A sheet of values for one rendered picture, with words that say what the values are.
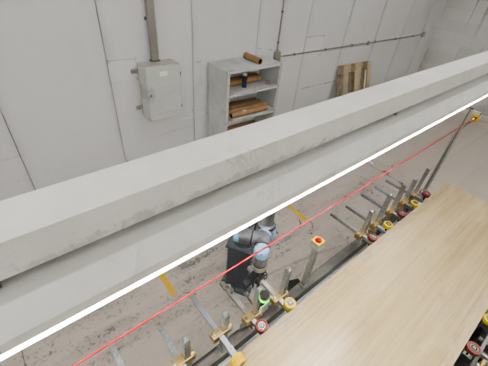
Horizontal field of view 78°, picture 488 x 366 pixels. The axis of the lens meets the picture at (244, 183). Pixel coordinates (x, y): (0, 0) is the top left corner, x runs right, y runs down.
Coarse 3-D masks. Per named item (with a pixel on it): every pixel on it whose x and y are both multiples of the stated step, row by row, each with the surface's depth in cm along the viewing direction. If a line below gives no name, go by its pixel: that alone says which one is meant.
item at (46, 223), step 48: (384, 96) 71; (432, 96) 88; (192, 144) 47; (240, 144) 48; (288, 144) 53; (48, 192) 36; (96, 192) 37; (144, 192) 38; (192, 192) 44; (0, 240) 30; (48, 240) 33
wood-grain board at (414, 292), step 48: (384, 240) 249; (432, 240) 254; (480, 240) 258; (336, 288) 210; (384, 288) 213; (432, 288) 216; (480, 288) 219; (288, 336) 181; (336, 336) 183; (384, 336) 186; (432, 336) 188
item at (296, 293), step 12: (420, 192) 340; (384, 228) 293; (348, 252) 263; (324, 264) 250; (336, 264) 251; (312, 276) 240; (324, 276) 243; (300, 288) 230; (264, 312) 213; (276, 312) 214; (240, 336) 198; (252, 336) 205; (216, 348) 192; (204, 360) 185; (216, 360) 186
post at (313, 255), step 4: (312, 252) 207; (316, 252) 205; (312, 256) 209; (316, 256) 210; (308, 260) 214; (312, 260) 210; (308, 264) 215; (312, 264) 214; (308, 268) 217; (304, 272) 222; (308, 272) 219; (304, 276) 224; (308, 276) 222; (304, 280) 226; (300, 284) 231; (304, 284) 227
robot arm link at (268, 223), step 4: (268, 216) 245; (272, 216) 246; (260, 220) 257; (264, 220) 249; (268, 220) 248; (272, 220) 250; (256, 224) 259; (260, 224) 255; (264, 224) 252; (268, 224) 251; (272, 224) 255; (276, 224) 260; (256, 228) 258; (260, 228) 255; (264, 228) 253; (268, 228) 253; (272, 228) 254; (276, 228) 257; (272, 232) 256; (272, 236) 257
